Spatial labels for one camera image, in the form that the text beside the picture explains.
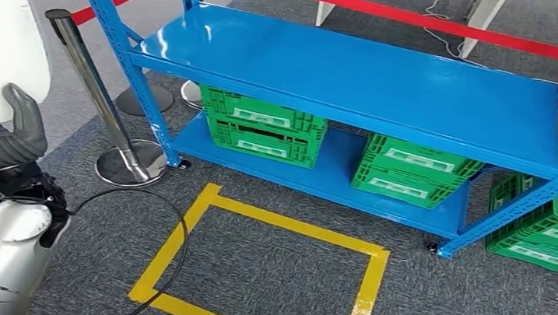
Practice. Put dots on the yellow floor tape square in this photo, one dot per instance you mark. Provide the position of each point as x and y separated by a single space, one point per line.
277 223

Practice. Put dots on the white desk with metal bar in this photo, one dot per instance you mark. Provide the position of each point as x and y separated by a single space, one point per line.
329 1

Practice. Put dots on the dark round floor base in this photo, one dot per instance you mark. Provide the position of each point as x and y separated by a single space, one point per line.
132 102

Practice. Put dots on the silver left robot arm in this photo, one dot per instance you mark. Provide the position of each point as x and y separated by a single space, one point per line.
3 262

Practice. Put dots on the pale round floor base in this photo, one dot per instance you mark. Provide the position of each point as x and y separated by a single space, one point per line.
191 96

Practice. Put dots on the chrome stanchion with round base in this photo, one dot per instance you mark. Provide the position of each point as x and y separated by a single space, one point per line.
89 84

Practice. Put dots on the blue metal shelf rack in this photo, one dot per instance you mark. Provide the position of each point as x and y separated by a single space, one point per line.
345 70

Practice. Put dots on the green open plastic crate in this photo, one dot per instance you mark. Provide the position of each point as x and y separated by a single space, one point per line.
506 193

